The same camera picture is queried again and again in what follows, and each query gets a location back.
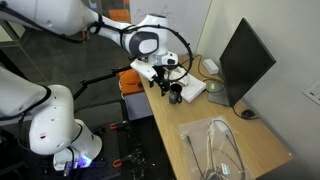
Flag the black computer monitor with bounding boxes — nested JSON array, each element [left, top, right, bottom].
[[218, 17, 277, 108]]

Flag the grey cabinet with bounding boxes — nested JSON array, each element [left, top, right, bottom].
[[123, 91, 154, 121]]

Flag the orange chair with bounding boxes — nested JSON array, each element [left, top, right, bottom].
[[108, 8, 132, 24]]

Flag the clear plastic bag with cables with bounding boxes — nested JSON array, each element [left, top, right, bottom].
[[178, 115, 256, 180]]

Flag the black computer mouse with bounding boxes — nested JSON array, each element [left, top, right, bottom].
[[240, 108, 257, 120]]

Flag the whiteboard with drawings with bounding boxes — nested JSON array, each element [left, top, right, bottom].
[[129, 0, 213, 57]]

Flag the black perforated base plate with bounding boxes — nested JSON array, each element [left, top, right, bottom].
[[39, 124, 123, 180]]

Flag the orange black clamp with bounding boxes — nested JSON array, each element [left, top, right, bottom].
[[112, 153, 141, 169], [109, 121, 129, 131]]

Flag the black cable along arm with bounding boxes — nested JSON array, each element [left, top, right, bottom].
[[88, 13, 194, 83]]

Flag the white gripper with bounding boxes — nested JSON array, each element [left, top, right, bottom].
[[130, 59, 172, 98]]

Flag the grey monitor base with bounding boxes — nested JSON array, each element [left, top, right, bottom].
[[207, 79, 232, 107]]

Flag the white power adapter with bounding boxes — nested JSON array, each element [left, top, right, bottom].
[[202, 58, 220, 75]]

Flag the orange box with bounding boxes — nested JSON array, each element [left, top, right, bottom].
[[118, 68, 146, 96]]

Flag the black desk cable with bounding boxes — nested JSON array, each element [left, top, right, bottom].
[[196, 54, 228, 94]]

